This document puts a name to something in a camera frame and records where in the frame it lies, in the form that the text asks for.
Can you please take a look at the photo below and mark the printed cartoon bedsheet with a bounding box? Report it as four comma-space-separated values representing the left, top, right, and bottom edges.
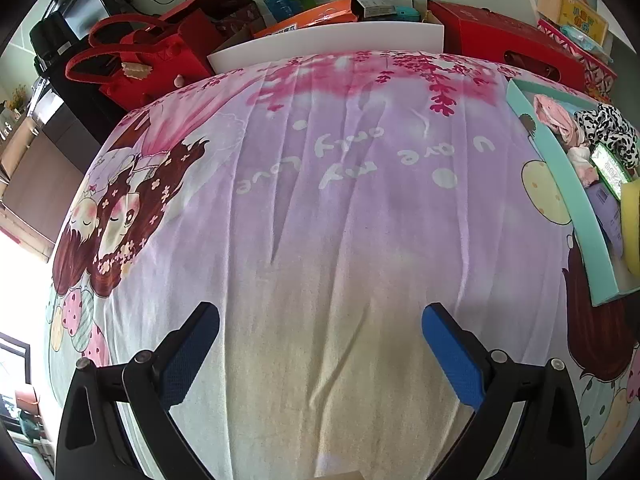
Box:
45, 50, 640, 480

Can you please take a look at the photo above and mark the red felt bag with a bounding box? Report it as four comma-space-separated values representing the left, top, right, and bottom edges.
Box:
65, 15, 216, 113

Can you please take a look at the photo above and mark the wet wipes packet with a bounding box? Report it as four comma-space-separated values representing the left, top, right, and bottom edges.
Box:
559, 24, 608, 53

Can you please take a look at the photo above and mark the black appliance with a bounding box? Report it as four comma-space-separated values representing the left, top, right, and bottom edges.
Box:
29, 0, 108, 126

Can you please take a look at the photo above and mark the computer monitor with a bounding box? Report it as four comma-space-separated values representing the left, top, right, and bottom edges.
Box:
62, 0, 111, 38

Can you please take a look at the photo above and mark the tan gift box with handle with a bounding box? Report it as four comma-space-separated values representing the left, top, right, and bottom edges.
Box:
537, 0, 610, 48

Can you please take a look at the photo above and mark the light green cloth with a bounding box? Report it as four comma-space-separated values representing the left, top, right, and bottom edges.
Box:
620, 177, 640, 281

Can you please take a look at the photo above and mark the dark red gift box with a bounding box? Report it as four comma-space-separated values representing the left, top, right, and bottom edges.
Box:
157, 0, 266, 43

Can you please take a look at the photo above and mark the pink white striped towel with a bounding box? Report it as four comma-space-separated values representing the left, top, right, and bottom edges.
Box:
532, 94, 598, 188

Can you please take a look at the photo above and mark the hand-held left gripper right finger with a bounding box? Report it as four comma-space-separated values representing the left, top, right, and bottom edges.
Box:
421, 302, 586, 480

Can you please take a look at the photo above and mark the shallow teal cardboard box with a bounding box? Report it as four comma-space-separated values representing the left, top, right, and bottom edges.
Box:
506, 78, 640, 307

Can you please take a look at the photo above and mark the red white patterned box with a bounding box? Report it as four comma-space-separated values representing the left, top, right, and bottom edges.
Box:
537, 17, 618, 103

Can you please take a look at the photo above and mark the leopard print scrunchie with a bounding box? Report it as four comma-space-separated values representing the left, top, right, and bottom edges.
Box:
572, 103, 640, 171

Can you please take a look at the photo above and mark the black silver box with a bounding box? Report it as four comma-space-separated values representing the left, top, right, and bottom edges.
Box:
350, 0, 401, 22

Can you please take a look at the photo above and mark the orange box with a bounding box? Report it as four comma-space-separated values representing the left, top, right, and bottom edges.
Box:
252, 1, 362, 40

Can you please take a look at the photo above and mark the red box with handle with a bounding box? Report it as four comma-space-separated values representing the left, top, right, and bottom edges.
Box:
426, 0, 586, 93

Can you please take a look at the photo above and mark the white foam box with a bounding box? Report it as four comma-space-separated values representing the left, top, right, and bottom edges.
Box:
206, 21, 445, 77

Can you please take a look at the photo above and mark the brown cabinet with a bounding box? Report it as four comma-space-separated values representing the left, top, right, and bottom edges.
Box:
0, 85, 101, 263

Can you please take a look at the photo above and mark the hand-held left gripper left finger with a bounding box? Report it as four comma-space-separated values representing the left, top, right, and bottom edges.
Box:
55, 301, 221, 480

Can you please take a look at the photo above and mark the purple packet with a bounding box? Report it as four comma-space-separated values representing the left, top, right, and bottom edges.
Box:
586, 182, 626, 256

